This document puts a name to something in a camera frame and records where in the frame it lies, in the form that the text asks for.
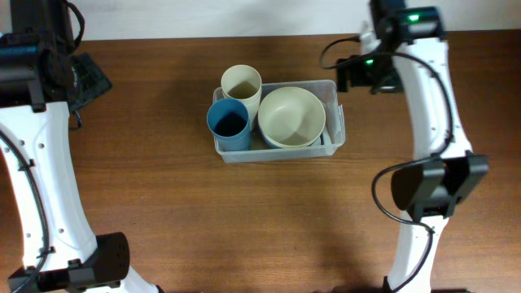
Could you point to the cream bowl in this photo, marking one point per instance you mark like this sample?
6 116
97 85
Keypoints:
291 117

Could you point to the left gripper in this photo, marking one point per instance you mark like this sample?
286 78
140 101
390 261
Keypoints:
96 82

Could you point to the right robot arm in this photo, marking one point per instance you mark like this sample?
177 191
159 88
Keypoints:
405 49

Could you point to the cream cup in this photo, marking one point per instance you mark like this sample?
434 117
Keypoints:
252 110
242 82

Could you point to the blue cup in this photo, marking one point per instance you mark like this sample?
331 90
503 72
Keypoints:
228 119
239 144

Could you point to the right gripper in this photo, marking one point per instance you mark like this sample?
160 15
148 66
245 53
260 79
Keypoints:
356 63

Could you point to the blue bowl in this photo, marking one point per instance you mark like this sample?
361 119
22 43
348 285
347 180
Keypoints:
261 143

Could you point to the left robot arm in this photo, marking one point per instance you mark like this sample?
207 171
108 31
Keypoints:
45 81

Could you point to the cream cup front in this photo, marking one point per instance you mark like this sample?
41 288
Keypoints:
252 110

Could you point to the clear plastic storage container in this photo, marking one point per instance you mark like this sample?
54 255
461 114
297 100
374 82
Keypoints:
333 136

